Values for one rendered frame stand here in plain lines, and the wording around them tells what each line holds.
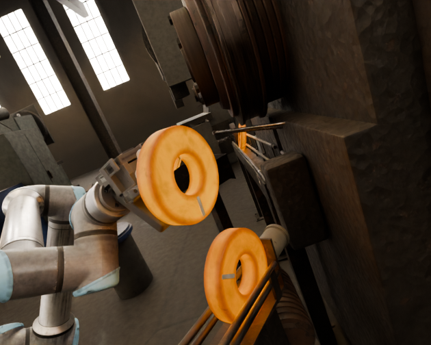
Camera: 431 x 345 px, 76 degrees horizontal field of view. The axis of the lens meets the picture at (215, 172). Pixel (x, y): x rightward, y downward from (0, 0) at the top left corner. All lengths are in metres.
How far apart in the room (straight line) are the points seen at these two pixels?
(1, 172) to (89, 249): 3.78
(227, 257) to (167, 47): 3.21
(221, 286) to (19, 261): 0.37
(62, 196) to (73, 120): 10.88
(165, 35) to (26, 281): 3.19
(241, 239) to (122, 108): 10.94
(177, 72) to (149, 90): 7.63
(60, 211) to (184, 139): 0.80
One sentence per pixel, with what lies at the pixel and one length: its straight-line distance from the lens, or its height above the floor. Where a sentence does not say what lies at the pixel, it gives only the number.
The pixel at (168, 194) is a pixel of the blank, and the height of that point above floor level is 0.90.
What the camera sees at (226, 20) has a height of 1.14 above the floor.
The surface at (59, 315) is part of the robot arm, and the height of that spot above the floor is 0.44.
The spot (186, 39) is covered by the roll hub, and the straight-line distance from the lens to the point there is 0.78.
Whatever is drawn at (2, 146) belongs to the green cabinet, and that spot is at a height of 1.36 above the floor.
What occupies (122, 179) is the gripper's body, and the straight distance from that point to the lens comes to 0.52.
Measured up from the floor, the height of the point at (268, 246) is 0.71.
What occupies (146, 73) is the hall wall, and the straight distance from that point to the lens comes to 11.13.
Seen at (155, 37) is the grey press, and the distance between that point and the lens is 3.55.
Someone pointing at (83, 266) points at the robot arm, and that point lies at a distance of 0.63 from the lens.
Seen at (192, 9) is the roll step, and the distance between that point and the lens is 0.78.
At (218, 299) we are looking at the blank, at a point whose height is 0.73.
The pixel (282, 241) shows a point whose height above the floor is 0.67.
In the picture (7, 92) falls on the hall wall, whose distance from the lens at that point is 13.06.
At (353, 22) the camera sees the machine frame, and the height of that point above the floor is 1.02.
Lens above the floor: 1.00
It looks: 15 degrees down
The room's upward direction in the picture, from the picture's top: 22 degrees counter-clockwise
